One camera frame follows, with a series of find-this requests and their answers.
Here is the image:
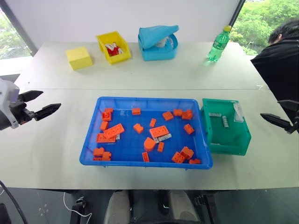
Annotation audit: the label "black cable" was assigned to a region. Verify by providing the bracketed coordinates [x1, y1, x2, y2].
[0, 180, 24, 224]

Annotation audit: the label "white crumpled contents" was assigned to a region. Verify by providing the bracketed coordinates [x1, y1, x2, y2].
[155, 35, 175, 49]

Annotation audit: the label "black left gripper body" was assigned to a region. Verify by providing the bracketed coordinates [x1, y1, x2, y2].
[10, 99, 36, 126]

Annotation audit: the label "blue container lid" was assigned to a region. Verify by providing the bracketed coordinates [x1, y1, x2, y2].
[138, 25, 180, 50]

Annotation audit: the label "white label card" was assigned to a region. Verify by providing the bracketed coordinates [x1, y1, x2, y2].
[233, 103, 244, 123]

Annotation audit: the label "yellow sponge block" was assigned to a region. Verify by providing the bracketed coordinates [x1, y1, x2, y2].
[65, 46, 94, 71]

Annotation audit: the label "red white packets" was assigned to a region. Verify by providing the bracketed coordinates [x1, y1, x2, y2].
[104, 42, 124, 57]

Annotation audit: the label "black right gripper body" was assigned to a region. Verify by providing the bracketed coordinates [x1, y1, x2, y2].
[290, 110, 299, 134]

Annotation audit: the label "white cable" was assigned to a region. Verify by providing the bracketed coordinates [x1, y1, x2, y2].
[63, 191, 93, 217]

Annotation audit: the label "light blue lidded container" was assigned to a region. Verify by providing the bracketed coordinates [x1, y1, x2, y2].
[137, 34, 179, 62]

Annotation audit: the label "blue plastic tray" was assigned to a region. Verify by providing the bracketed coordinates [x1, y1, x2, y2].
[78, 96, 214, 169]

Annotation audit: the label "yellow plastic bin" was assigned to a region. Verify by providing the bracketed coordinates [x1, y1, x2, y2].
[95, 30, 132, 65]

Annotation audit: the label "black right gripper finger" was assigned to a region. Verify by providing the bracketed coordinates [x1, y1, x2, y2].
[260, 113, 294, 134]
[277, 99, 299, 112]

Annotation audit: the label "green plastic bottle yellow cap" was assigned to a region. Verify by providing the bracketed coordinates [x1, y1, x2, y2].
[207, 25, 232, 63]

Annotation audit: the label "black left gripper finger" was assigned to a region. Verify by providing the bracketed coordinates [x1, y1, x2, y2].
[34, 103, 62, 121]
[18, 90, 44, 103]

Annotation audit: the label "black window frame post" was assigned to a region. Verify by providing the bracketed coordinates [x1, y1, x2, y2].
[228, 0, 245, 27]

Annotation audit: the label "green plastic bin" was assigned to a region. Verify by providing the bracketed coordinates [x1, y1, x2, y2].
[201, 98, 252, 156]

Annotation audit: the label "grey rounded shape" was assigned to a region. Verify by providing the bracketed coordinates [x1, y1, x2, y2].
[103, 190, 130, 224]
[167, 190, 197, 224]

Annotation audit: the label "person in black shirt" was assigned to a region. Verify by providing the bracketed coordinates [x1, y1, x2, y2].
[250, 18, 299, 106]

